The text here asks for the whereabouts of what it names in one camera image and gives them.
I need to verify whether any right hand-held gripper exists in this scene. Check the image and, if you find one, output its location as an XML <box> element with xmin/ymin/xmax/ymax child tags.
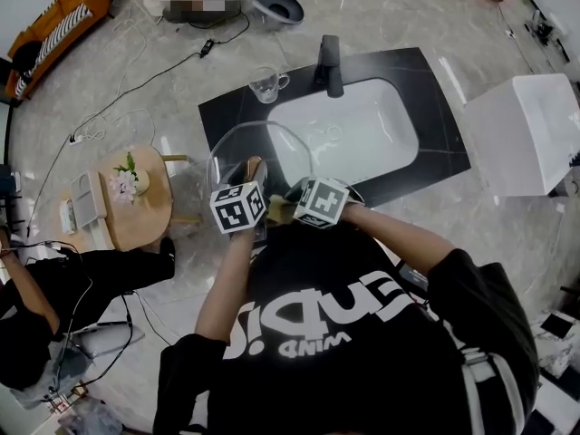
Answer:
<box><xmin>283</xmin><ymin>176</ymin><xmax>365</xmax><ymax>231</ymax></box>

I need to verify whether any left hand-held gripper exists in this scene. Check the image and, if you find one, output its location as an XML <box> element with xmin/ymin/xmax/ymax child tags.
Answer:
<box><xmin>209</xmin><ymin>159</ymin><xmax>269</xmax><ymax>236</ymax></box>

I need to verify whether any yellow scrubbing sponge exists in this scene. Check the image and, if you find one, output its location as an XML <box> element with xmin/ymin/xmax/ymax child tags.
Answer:
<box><xmin>266</xmin><ymin>193</ymin><xmax>298</xmax><ymax>226</ymax></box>

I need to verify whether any person's left forearm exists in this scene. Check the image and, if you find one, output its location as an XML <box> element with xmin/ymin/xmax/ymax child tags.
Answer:
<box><xmin>193</xmin><ymin>229</ymin><xmax>257</xmax><ymax>363</ymax></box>

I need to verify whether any person's right forearm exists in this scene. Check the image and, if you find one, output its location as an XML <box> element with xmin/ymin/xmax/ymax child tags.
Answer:
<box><xmin>337</xmin><ymin>201</ymin><xmax>457</xmax><ymax>290</ymax></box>

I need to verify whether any white sink basin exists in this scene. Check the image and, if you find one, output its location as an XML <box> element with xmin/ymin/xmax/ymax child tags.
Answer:
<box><xmin>266</xmin><ymin>77</ymin><xmax>421</xmax><ymax>188</ymax></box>

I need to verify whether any round wooden side table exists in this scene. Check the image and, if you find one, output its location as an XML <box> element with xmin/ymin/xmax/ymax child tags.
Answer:
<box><xmin>57</xmin><ymin>144</ymin><xmax>203</xmax><ymax>254</ymax></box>

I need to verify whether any vase with pink flowers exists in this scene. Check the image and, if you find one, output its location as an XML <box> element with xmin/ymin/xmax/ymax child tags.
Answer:
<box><xmin>108</xmin><ymin>151</ymin><xmax>151</xmax><ymax>206</ymax></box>

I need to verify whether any clear glass mug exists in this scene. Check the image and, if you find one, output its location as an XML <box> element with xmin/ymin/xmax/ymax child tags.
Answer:
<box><xmin>247</xmin><ymin>65</ymin><xmax>291</xmax><ymax>105</ymax></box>

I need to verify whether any black sink counter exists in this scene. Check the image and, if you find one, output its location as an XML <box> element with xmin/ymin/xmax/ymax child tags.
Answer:
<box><xmin>198</xmin><ymin>46</ymin><xmax>472</xmax><ymax>208</ymax></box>

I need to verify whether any black faucet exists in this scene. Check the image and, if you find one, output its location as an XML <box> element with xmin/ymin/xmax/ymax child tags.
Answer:
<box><xmin>313</xmin><ymin>34</ymin><xmax>346</xmax><ymax>100</ymax></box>

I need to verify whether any person's black printed t-shirt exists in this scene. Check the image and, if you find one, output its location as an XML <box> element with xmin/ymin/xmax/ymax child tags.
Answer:
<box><xmin>152</xmin><ymin>218</ymin><xmax>543</xmax><ymax>435</ymax></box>

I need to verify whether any grey rectangular tray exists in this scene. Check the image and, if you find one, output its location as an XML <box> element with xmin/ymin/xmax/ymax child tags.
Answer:
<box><xmin>69</xmin><ymin>169</ymin><xmax>109</xmax><ymax>231</ymax></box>

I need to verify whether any small white box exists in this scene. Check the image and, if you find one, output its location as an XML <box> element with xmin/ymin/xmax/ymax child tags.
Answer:
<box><xmin>58</xmin><ymin>198</ymin><xmax>77</xmax><ymax>236</ymax></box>

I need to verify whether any grey shell chair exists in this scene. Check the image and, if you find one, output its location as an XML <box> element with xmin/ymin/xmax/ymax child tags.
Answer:
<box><xmin>246</xmin><ymin>0</ymin><xmax>305</xmax><ymax>27</ymax></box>

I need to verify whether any white square cabinet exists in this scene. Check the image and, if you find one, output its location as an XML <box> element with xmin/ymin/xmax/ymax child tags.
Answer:
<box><xmin>463</xmin><ymin>72</ymin><xmax>580</xmax><ymax>198</ymax></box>

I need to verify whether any black and white striped cushion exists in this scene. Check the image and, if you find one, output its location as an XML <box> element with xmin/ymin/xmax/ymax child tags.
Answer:
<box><xmin>14</xmin><ymin>5</ymin><xmax>94</xmax><ymax>95</ymax></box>

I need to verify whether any orange sofa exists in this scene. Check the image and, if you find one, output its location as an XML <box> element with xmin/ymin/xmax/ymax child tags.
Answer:
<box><xmin>5</xmin><ymin>0</ymin><xmax>115</xmax><ymax>102</ymax></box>

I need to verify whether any white floor cable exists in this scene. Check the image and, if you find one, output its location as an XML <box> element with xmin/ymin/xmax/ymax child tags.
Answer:
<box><xmin>72</xmin><ymin>5</ymin><xmax>158</xmax><ymax>144</ymax></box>

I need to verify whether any black floor cable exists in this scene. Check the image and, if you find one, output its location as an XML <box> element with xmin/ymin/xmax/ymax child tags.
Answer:
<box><xmin>25</xmin><ymin>11</ymin><xmax>251</xmax><ymax>237</ymax></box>

